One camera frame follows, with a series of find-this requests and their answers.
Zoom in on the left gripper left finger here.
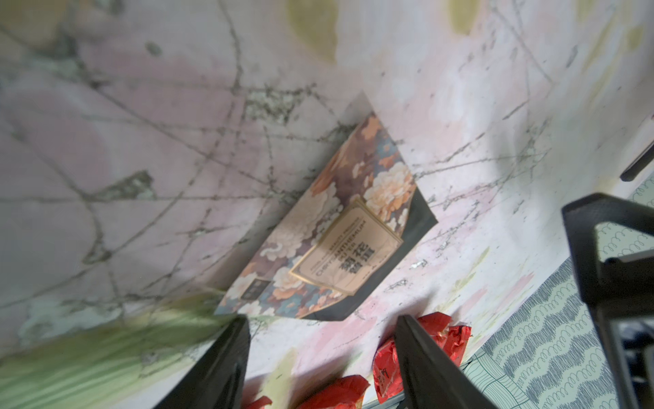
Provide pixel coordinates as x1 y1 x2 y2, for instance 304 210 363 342
155 315 250 409

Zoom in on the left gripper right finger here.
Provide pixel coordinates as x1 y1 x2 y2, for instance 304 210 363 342
394 315 496 409

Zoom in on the red tea bag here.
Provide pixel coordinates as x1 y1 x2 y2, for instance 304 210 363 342
372 312 490 408
245 396 273 409
297 375 370 409

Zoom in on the black tea bag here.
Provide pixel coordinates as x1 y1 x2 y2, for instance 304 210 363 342
216 114 437 321

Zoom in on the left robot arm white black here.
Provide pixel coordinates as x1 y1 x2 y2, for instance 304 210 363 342
159 194 653 408

